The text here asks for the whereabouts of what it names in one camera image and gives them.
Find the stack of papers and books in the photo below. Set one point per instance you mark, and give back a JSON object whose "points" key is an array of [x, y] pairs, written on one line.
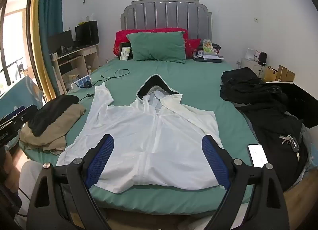
{"points": [[208, 57]]}

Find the smartphone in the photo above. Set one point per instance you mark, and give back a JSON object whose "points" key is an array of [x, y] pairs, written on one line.
{"points": [[258, 155]]}

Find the balcony glass door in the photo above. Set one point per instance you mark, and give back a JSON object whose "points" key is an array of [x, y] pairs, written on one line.
{"points": [[15, 33]]}

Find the black jacket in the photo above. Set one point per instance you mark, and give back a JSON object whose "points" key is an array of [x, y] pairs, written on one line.
{"points": [[268, 130]]}

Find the black side table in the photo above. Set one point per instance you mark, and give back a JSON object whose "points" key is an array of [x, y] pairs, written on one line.
{"points": [[298, 101]]}

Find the black tablet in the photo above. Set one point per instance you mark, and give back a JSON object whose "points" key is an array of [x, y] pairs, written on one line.
{"points": [[122, 44]]}

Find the teal curtain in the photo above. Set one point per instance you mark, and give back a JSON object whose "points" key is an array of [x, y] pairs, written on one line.
{"points": [[49, 9]]}

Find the bed with green sheet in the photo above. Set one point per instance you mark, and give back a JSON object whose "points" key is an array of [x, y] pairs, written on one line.
{"points": [[186, 83]]}

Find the black folded garment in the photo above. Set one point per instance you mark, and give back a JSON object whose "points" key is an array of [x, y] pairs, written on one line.
{"points": [[52, 113]]}

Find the white nightstand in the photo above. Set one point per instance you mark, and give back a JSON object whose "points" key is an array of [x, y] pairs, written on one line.
{"points": [[248, 65]]}

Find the white power strip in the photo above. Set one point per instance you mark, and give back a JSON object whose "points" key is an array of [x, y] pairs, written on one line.
{"points": [[80, 81]]}

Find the car key bunch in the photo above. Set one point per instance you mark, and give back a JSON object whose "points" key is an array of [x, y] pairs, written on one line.
{"points": [[294, 144]]}

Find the white box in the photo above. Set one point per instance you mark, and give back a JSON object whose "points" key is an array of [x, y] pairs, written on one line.
{"points": [[251, 54]]}

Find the yellow curtain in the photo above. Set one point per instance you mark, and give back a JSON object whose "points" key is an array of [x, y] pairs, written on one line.
{"points": [[37, 33]]}

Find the small red pillow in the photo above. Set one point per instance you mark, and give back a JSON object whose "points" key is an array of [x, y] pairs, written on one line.
{"points": [[192, 46]]}

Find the light wooden computer desk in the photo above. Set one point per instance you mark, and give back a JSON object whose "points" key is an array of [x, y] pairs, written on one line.
{"points": [[92, 50]]}

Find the black speaker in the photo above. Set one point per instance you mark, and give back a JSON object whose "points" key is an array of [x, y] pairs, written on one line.
{"points": [[262, 58]]}

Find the large red pillow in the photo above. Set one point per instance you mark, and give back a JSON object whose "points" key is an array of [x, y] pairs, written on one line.
{"points": [[121, 38]]}

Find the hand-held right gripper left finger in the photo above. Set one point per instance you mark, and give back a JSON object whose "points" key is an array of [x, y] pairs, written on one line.
{"points": [[99, 160]]}

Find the green pillow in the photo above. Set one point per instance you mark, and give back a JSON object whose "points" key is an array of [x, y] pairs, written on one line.
{"points": [[156, 46]]}

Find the wet wipes packet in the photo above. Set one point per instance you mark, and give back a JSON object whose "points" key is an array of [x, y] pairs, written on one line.
{"points": [[125, 53]]}

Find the black computer tower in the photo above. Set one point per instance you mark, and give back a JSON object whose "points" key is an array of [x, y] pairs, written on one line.
{"points": [[87, 32]]}

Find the green yellow snack packet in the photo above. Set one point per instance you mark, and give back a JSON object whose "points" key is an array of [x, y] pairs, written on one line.
{"points": [[208, 46]]}

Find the black monitor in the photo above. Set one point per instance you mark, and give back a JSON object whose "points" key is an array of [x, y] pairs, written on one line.
{"points": [[60, 38]]}

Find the beige folded garment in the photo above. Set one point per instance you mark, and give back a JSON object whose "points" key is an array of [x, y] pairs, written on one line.
{"points": [[57, 133]]}

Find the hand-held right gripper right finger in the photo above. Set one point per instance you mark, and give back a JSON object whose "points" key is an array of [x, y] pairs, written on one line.
{"points": [[215, 160]]}

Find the grey padded headboard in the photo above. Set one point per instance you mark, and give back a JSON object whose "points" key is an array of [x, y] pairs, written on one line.
{"points": [[161, 16]]}

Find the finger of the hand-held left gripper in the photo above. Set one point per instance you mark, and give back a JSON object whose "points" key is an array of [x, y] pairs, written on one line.
{"points": [[8, 117], [27, 114]]}

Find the metal mug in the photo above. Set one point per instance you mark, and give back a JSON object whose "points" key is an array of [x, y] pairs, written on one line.
{"points": [[62, 49]]}

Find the white hooded jacket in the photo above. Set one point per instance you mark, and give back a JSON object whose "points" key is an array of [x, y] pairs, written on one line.
{"points": [[154, 150]]}

